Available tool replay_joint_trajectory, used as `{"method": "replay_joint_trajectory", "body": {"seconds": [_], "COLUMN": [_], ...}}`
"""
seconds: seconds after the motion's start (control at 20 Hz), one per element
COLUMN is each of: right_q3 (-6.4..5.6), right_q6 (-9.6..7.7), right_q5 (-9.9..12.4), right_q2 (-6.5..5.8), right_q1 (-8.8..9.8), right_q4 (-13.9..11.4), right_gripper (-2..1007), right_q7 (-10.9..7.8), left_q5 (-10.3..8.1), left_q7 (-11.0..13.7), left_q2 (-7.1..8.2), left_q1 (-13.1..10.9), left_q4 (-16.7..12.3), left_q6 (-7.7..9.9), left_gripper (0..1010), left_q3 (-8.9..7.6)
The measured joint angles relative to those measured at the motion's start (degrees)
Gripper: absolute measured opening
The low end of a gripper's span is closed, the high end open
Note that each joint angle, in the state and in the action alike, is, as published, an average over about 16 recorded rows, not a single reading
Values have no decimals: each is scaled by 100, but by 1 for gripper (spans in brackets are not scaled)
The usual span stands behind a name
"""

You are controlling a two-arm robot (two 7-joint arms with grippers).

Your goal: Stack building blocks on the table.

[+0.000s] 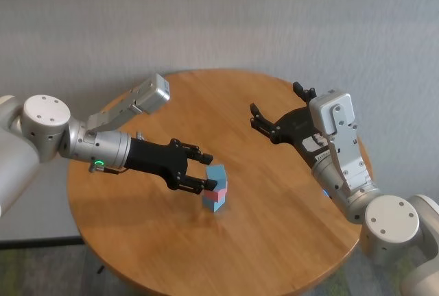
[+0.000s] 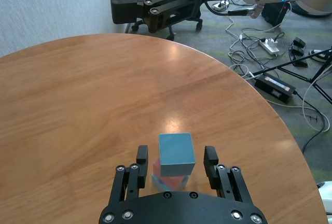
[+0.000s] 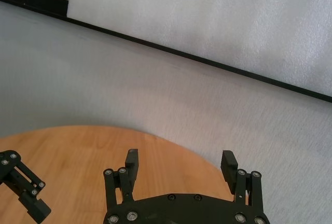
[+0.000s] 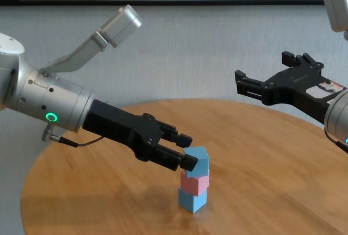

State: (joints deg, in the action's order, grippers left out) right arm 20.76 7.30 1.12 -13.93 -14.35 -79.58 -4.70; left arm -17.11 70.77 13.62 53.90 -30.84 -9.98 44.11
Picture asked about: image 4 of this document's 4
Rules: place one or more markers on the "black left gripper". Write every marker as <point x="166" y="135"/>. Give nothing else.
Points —
<point x="122" y="129"/>

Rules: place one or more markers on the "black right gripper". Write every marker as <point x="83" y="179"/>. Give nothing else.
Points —
<point x="293" y="85"/>

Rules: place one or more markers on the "blue cube building block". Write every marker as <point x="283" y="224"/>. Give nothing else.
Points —
<point x="191" y="201"/>
<point x="199" y="161"/>

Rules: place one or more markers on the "pink cube building block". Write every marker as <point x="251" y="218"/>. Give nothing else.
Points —
<point x="195" y="184"/>

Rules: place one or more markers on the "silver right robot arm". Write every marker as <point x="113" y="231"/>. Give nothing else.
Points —
<point x="338" y="115"/>

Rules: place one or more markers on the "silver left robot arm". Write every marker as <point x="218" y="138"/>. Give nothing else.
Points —
<point x="40" y="96"/>

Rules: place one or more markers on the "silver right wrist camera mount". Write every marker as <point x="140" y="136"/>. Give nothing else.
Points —
<point x="337" y="6"/>

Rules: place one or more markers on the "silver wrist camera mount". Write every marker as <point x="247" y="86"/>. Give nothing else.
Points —
<point x="337" y="6"/>
<point x="108" y="33"/>

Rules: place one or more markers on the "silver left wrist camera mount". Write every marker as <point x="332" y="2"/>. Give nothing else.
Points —
<point x="108" y="33"/>

